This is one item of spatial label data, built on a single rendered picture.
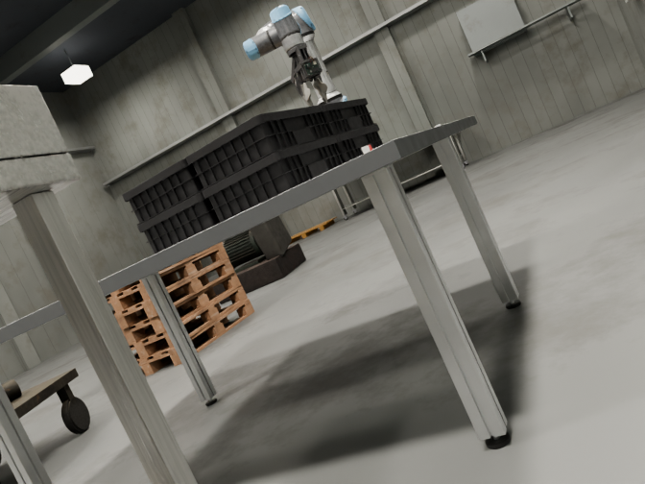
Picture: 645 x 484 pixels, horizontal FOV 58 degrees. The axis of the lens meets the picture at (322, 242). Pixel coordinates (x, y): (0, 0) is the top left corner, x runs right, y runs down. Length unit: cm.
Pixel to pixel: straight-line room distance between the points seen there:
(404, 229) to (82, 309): 68
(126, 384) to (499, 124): 1157
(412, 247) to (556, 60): 1100
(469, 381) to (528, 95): 1097
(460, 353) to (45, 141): 90
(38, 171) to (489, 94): 1157
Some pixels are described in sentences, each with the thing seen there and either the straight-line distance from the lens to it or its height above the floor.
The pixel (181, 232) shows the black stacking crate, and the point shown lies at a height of 74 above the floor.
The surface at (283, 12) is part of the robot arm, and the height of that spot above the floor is 129.
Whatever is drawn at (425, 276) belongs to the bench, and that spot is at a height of 41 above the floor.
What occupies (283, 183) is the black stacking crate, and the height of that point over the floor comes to 73.
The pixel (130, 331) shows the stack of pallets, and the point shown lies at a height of 35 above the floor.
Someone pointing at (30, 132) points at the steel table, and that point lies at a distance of 84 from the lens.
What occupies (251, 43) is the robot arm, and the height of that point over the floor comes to 128.
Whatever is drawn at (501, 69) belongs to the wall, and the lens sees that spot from 1216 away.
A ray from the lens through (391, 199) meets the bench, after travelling 123.
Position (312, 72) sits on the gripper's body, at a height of 106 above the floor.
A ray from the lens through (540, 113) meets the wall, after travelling 1213.
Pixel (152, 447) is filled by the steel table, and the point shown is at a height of 45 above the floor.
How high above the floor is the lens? 66
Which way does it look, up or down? 4 degrees down
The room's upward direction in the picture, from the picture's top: 25 degrees counter-clockwise
